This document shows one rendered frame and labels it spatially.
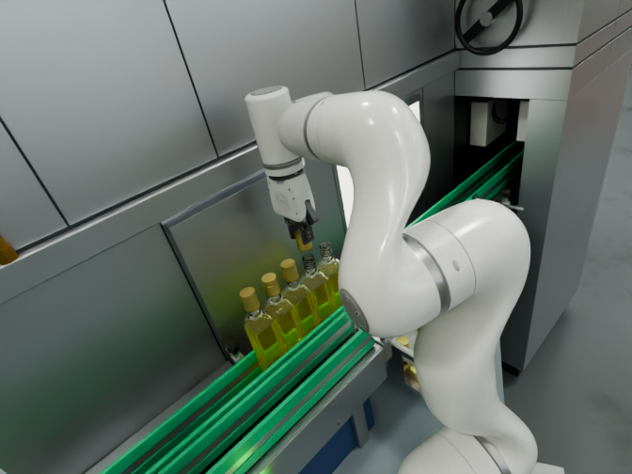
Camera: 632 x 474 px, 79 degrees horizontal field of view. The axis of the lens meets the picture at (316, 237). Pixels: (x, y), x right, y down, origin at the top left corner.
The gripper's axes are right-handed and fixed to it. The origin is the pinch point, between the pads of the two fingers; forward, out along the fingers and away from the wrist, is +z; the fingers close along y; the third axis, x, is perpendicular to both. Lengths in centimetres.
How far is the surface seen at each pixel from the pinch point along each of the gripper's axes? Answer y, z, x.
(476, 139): -12, 19, 104
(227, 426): 6.3, 27.4, -34.5
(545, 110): 17, 1, 92
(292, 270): 1.6, 6.5, -6.0
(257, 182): -12.0, -10.2, -0.6
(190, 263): -12.0, -0.5, -22.5
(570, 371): 37, 138, 114
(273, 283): 1.9, 6.2, -11.7
